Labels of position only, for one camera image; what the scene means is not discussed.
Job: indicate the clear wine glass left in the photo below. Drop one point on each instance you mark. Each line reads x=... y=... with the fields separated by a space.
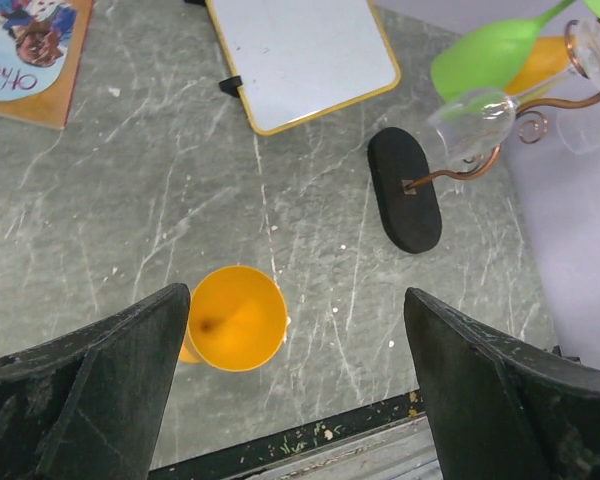
x=475 y=125

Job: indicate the clear ribbed glass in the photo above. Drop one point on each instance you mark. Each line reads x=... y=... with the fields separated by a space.
x=580 y=129

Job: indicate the small whiteboard yellow frame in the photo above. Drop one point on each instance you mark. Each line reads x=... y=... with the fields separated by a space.
x=293 y=61

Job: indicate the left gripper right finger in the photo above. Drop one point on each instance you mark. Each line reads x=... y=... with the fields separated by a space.
x=498 y=407

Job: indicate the orange plastic wine glass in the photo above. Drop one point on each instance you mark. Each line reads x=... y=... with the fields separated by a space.
x=237 y=320

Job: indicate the aluminium rail frame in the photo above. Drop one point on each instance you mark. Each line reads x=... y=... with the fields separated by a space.
x=312 y=396

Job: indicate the green plastic wine glass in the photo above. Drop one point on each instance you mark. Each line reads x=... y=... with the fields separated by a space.
x=493 y=54

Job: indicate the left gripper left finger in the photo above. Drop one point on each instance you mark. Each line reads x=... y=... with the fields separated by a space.
x=89 y=404

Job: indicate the black oval rack base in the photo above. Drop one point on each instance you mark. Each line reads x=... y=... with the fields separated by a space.
x=410 y=216

